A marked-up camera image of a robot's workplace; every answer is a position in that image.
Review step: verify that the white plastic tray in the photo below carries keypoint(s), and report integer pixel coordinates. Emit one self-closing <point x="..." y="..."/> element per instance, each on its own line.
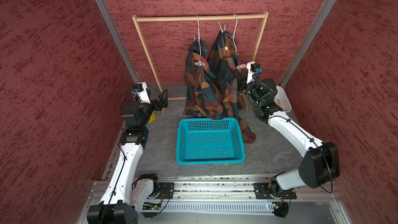
<point x="282" y="100"/>

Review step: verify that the aluminium rail frame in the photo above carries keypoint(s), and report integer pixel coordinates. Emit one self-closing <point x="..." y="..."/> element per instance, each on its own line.
<point x="234" y="194"/>

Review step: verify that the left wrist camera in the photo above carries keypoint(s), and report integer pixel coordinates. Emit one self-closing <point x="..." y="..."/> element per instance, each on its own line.
<point x="140" y="93"/>

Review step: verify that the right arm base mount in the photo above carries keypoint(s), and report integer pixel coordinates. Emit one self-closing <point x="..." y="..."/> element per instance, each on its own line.
<point x="270" y="191"/>

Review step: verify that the plaid shirt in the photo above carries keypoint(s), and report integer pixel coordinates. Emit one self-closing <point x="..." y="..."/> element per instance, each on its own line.
<point x="201" y="100"/>
<point x="223" y="60"/>

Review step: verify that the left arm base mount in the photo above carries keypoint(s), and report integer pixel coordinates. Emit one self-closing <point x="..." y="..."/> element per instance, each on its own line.
<point x="162" y="191"/>

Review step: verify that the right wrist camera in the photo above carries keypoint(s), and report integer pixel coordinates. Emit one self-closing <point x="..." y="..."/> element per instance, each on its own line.
<point x="252" y="67"/>

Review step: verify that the white wire hanger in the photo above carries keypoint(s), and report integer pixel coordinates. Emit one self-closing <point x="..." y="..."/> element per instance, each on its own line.
<point x="234" y="33"/>
<point x="199" y="36"/>

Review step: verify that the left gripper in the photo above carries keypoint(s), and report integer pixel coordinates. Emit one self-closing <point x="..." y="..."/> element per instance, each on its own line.
<point x="164" y="102"/>

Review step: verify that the white clothespin on left shirt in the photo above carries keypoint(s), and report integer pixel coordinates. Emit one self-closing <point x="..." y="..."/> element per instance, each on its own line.
<point x="199" y="63"/>

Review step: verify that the yellow pen cup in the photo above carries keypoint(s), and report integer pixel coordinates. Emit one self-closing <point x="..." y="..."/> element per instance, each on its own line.
<point x="152" y="117"/>

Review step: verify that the teal plastic basket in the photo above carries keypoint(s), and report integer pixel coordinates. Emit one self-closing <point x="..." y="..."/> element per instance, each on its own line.
<point x="207" y="141"/>

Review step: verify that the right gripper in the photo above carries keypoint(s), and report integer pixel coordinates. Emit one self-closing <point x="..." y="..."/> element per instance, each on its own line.
<point x="241" y="82"/>

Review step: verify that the pink clothespin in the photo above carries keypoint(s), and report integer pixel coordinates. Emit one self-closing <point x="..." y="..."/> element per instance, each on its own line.
<point x="241" y="66"/>

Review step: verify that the wooden clothes rack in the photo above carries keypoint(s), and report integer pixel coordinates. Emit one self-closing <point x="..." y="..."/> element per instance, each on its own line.
<point x="138" y="20"/>

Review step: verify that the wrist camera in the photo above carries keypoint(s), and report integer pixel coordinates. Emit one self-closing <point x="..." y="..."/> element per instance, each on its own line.
<point x="140" y="93"/>
<point x="252" y="67"/>

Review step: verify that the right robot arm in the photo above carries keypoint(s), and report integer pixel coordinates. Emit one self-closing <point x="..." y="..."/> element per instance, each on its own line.
<point x="320" y="161"/>

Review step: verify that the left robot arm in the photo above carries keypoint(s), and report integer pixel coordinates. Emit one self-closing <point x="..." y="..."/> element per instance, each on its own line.
<point x="124" y="198"/>

